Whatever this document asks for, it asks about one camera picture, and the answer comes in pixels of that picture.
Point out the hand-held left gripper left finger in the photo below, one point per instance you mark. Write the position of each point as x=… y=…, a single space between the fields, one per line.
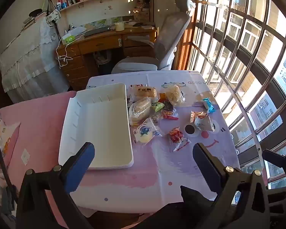
x=79 y=168

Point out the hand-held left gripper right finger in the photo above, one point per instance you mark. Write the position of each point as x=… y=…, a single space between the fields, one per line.
x=206 y=169

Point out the clear candy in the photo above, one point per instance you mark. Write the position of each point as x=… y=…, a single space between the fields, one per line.
x=182 y=145

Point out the grey white snack packet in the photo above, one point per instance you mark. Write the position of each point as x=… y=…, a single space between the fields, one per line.
x=205 y=124

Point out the red square candy packet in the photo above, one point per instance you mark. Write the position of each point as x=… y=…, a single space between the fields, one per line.
x=176 y=135

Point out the white plastic tray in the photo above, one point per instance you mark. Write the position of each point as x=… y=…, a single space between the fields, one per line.
x=102 y=124

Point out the blue snack packet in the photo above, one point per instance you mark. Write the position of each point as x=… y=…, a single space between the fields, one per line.
x=209 y=105

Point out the red yellow snack packet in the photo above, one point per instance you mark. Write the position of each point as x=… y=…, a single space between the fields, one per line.
x=170 y=115

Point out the white blue cake packet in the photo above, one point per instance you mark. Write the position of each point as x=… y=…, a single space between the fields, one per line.
x=145 y=132

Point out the clear nut packet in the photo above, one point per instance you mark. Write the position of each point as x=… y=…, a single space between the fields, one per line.
x=155 y=117

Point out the green snack packet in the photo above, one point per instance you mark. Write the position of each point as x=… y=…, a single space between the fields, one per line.
x=158 y=106

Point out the clear bag of puffed snack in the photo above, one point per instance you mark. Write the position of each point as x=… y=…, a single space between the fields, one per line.
x=174 y=95

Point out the clear bag of bread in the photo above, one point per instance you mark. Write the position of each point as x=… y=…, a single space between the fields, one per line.
x=139 y=111

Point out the small orange packet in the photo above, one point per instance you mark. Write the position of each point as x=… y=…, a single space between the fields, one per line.
x=163 y=96

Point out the cartoon printed tablecloth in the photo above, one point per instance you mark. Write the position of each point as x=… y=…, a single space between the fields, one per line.
x=157 y=171

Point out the cat print bed sheet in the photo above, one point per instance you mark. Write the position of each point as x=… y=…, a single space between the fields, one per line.
x=8 y=133

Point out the window with metal grille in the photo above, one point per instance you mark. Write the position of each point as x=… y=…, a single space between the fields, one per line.
x=252 y=60

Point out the plastic bag under desk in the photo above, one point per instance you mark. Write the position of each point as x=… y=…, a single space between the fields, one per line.
x=102 y=57

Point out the white lace cover cloth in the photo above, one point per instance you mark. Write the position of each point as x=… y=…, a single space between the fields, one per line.
x=26 y=59

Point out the wooden desk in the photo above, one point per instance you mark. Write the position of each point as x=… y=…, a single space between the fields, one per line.
x=100 y=44

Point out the green tissue box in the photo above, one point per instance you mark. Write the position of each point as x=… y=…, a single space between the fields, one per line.
x=68 y=39

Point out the dark keyboard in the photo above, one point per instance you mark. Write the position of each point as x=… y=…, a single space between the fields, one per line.
x=96 y=31

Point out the white paper pile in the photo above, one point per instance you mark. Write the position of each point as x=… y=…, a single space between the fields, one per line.
x=75 y=30

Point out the grey office chair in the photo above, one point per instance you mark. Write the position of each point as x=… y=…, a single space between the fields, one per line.
x=171 y=35

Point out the cream cup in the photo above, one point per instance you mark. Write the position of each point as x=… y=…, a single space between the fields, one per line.
x=119 y=26

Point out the green printed paper strip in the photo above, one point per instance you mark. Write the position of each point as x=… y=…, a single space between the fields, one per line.
x=102 y=22

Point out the printed white cloth bag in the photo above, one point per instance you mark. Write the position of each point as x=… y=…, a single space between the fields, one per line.
x=53 y=16

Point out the black computer mouse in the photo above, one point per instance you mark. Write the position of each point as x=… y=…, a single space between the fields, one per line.
x=137 y=24

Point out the stack of papers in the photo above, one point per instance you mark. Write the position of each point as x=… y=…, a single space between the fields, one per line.
x=33 y=20

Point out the black hat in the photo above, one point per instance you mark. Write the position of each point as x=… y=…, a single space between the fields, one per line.
x=35 y=12

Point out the white wooden bookshelf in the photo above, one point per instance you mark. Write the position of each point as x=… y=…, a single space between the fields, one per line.
x=97 y=7

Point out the patterned cardboard box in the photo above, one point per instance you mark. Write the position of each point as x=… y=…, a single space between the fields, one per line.
x=141 y=15

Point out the small doll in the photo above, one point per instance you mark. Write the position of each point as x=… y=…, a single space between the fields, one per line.
x=143 y=2

